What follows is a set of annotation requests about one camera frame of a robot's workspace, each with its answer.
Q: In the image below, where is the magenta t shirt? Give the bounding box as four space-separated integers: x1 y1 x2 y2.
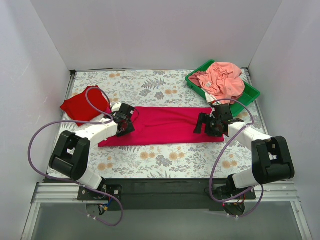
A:
98 106 224 148

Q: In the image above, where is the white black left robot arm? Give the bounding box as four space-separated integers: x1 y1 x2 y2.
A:
49 103 135 200

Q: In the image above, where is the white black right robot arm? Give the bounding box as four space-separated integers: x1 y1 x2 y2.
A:
194 104 295 199

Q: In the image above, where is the white garment in bin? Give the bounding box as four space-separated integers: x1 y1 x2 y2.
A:
204 91 217 104

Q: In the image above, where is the floral patterned table mat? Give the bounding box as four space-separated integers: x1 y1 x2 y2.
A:
46 69 278 179

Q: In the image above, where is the dusty rose t shirt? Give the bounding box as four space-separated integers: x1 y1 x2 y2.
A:
188 71 210 88

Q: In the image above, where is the salmon pink t shirt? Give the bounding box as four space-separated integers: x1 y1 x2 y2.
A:
197 62 245 100

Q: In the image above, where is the green plastic bin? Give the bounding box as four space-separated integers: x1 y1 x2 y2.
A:
185 59 260 117

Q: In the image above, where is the folded red t shirt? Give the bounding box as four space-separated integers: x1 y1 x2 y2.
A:
60 85 111 122

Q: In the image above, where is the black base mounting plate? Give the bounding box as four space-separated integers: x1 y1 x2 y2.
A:
77 177 257 212

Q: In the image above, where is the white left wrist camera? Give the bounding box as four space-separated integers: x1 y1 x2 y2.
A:
111 102 122 112

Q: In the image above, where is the aluminium front frame rail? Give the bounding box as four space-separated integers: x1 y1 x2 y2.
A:
22 178 312 240

